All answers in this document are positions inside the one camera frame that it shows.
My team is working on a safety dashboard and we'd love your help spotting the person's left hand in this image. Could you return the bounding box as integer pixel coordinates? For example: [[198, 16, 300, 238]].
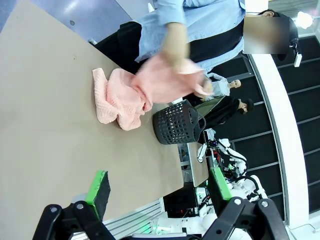
[[194, 76, 214, 98]]

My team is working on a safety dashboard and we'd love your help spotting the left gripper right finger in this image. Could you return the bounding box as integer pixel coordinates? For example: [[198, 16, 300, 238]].
[[203, 166, 291, 240]]

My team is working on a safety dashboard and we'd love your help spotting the dark grey perforated basket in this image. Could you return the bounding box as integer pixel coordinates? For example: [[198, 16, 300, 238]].
[[152, 99, 207, 145]]

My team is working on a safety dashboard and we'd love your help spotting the person in light blue shirt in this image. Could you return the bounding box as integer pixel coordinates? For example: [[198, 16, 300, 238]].
[[93, 0, 300, 76]]

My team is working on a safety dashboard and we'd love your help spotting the aluminium table frame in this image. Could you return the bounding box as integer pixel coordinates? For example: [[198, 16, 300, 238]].
[[102, 197, 166, 238]]

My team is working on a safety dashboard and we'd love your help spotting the mannequin in jacket and apron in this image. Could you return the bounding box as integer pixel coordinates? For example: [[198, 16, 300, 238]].
[[193, 96, 255, 131]]

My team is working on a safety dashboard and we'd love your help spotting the white table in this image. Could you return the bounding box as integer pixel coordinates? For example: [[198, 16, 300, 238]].
[[177, 141, 210, 188]]

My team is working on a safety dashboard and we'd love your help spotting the person's right hand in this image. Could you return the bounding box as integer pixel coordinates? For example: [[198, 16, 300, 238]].
[[161, 46, 191, 74]]

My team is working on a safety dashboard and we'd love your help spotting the black camera with white box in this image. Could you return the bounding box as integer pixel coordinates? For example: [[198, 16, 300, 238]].
[[289, 37, 303, 68]]

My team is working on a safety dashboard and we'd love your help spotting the mannequin in light shirt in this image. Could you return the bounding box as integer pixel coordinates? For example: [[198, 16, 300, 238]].
[[204, 72, 243, 98]]

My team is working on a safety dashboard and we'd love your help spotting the white structural column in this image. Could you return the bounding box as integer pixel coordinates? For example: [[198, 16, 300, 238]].
[[248, 52, 320, 228]]

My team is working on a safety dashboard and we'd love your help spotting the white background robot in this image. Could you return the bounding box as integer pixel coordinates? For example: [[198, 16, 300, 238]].
[[197, 138, 248, 176]]

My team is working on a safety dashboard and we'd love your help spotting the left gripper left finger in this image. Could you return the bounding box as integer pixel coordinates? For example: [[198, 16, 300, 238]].
[[32, 170, 118, 240]]

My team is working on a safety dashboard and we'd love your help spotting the pink towel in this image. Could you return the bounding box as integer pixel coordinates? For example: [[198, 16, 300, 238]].
[[91, 53, 213, 132]]

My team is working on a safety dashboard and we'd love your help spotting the person's right forearm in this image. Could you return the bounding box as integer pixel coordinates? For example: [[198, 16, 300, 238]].
[[164, 21, 190, 55]]

